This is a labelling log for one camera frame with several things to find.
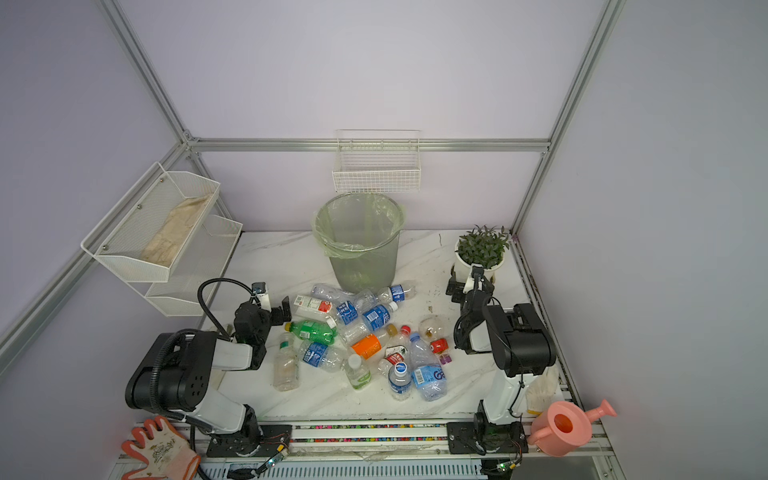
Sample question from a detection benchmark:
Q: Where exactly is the tall blue label water bottle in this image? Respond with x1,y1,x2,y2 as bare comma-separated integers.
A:
338,302,399,346

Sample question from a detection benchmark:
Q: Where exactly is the small green tinted bottle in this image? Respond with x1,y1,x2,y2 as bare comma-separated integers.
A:
343,354,372,390

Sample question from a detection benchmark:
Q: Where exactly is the short bottle blue white cap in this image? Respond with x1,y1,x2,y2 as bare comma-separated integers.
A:
388,361,413,401

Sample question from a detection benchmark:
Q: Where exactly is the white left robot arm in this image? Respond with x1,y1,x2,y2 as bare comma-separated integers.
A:
125,296,292,436

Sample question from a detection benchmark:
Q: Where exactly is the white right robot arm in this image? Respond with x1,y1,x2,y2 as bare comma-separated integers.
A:
446,273,557,425

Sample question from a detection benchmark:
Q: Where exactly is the blue label bottle near bin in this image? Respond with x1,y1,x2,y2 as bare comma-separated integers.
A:
376,281,417,304

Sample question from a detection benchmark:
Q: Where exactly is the green lined trash bin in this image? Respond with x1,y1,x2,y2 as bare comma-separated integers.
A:
311,193,405,293

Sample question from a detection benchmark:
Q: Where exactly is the clear jar brown residue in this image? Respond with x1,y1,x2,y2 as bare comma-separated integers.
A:
418,315,446,343

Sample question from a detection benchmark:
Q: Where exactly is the green soda bottle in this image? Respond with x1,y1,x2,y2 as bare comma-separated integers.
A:
284,320,337,346

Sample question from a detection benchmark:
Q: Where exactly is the clear crushed bottle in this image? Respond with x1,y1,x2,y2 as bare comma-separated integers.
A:
310,283,354,303

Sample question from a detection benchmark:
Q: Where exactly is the potted green succulent plant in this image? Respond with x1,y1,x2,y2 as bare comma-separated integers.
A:
453,225,512,283

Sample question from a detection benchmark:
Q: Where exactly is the clear empty bottle green cap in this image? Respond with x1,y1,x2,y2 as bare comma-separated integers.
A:
273,333,300,392

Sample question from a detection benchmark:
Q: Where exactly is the clear bottle blue label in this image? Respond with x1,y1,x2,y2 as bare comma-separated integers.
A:
298,341,347,373

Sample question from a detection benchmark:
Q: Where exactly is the small blue label bottle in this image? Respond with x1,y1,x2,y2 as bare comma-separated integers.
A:
333,290,376,325

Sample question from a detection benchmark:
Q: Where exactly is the large crushed blue label bottle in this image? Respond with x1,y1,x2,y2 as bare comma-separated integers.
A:
409,332,448,402

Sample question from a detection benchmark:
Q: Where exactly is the orange label bottle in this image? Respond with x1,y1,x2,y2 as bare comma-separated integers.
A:
352,324,398,360

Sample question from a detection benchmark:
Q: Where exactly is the beige cloth in shelf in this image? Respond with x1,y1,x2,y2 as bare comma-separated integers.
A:
140,195,211,267

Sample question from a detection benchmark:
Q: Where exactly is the white two-tier mesh shelf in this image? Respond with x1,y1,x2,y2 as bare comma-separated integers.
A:
81,163,242,317

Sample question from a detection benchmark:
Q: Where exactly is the pink watering can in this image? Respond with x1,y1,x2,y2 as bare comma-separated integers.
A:
527,400,617,457

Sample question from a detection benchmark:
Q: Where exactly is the orange white work glove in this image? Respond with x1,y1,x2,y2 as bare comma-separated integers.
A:
121,416,201,480

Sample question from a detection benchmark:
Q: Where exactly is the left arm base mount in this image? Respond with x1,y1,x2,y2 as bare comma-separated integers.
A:
206,424,293,458

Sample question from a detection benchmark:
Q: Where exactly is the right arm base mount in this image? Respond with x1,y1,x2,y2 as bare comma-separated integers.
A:
446,422,528,455

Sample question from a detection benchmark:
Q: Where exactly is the white wire wall basket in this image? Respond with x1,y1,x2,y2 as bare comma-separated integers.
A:
332,129,422,194

